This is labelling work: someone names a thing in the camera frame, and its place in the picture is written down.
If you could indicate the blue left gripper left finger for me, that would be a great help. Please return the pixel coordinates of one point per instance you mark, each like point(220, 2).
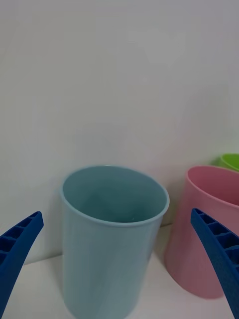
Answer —
point(17, 251)

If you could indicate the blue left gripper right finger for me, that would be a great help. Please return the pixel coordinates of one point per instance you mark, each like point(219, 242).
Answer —
point(219, 249)

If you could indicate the pink plastic bin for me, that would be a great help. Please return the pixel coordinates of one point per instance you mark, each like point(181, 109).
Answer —
point(189, 244)

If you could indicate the green plastic bin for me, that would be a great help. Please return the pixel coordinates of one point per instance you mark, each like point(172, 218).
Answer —
point(230, 160)

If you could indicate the pale blue plastic bin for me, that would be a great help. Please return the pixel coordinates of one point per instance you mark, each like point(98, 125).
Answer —
point(109, 261)

